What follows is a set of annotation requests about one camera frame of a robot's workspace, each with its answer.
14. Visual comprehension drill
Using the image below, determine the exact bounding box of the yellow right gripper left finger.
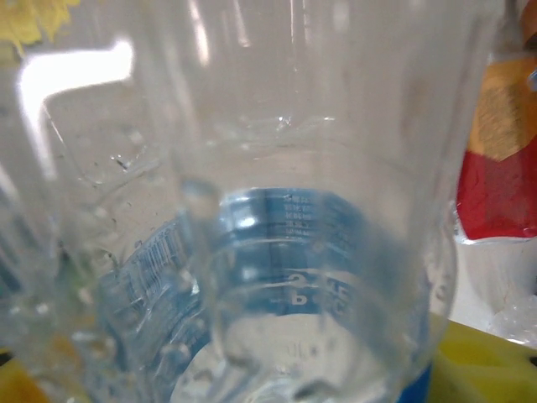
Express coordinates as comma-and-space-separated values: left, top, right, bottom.
0, 348, 47, 403

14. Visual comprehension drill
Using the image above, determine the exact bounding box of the clear bottle blue label blue cap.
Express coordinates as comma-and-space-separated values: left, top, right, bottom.
0, 0, 504, 403

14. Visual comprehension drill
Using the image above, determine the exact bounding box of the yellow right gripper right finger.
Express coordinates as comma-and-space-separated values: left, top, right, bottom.
427, 321, 537, 403

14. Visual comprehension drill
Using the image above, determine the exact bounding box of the red yellow label bottle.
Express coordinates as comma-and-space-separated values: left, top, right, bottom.
455, 56, 537, 247

